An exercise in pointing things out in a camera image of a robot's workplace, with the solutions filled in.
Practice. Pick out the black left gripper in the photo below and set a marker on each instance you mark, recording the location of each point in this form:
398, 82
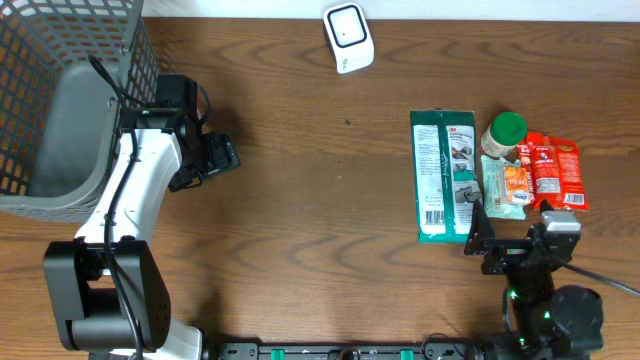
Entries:
222, 152

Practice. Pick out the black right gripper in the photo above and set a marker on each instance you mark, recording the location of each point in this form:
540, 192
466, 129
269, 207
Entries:
481, 237

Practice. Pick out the light teal wipes pack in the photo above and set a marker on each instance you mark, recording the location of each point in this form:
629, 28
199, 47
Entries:
493, 206

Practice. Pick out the small orange white carton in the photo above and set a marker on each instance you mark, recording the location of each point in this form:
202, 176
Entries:
515, 186

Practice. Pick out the red snack packet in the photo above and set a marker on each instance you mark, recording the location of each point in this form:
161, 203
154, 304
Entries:
556, 174

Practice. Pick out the narrow red stick packet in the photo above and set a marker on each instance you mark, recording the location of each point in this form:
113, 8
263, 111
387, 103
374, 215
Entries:
525, 156

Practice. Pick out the green white packet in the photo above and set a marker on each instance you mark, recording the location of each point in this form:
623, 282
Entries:
445, 177

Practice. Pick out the green lid jar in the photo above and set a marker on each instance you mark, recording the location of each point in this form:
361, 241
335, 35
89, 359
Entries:
506, 131

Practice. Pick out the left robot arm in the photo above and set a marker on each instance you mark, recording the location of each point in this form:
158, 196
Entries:
107, 293

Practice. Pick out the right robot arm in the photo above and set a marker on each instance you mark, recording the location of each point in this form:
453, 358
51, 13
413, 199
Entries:
541, 320

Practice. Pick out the white barcode scanner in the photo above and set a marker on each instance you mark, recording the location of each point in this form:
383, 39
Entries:
348, 37

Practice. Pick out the grey plastic mesh basket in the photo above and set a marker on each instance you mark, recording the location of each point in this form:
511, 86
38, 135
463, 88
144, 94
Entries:
60, 119

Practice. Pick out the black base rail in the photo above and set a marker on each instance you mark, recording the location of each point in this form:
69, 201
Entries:
436, 349

